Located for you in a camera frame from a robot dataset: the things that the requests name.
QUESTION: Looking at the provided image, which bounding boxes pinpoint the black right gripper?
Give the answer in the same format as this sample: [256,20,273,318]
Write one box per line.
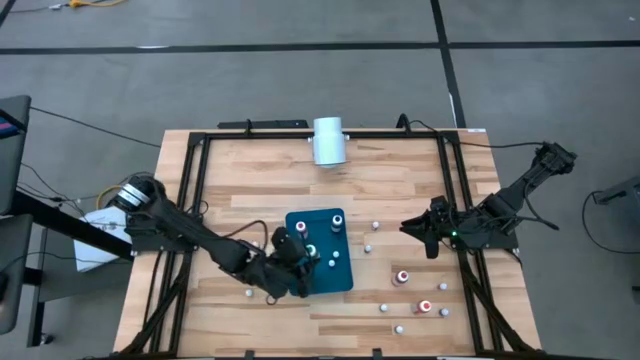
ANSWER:
[398,206,462,260]

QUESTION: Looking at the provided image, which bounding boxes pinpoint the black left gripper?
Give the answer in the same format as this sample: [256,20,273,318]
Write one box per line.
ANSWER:
[251,242,320,301]

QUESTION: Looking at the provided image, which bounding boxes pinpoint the blue plastic bin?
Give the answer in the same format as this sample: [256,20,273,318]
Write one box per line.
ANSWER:
[284,207,355,297]

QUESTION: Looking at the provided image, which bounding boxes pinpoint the white cylinder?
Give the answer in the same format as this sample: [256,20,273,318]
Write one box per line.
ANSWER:
[310,116,348,167]

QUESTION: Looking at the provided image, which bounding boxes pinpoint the black power strip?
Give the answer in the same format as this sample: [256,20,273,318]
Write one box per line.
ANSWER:
[217,118,310,130]

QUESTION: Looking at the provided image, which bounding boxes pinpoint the grey stand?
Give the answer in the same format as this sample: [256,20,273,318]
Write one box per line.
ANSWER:
[592,173,640,211]

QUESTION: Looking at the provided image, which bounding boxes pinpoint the white cardboard box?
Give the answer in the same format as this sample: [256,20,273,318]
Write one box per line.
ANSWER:
[73,205,134,274]

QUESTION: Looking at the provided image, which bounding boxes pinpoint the black desk beam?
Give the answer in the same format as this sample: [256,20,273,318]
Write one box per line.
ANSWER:
[9,192,134,261]

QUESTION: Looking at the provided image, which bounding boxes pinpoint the dark device with light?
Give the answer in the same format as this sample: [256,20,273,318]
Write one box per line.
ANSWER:
[0,213,34,335]

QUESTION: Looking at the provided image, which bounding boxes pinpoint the dark computer monitor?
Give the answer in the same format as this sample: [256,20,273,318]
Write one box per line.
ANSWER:
[0,94,32,216]

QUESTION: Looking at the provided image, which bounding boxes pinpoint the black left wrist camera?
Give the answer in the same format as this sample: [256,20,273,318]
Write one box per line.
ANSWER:
[271,227,302,261]

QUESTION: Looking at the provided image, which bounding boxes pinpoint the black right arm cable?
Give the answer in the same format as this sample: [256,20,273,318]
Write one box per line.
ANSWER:
[397,113,549,150]

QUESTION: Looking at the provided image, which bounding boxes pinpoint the black looped floor cable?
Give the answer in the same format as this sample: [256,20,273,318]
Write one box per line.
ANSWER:
[581,189,640,255]

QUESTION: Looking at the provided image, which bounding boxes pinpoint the yellow cable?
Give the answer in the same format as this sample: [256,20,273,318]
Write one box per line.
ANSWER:
[68,0,126,9]
[96,184,124,210]

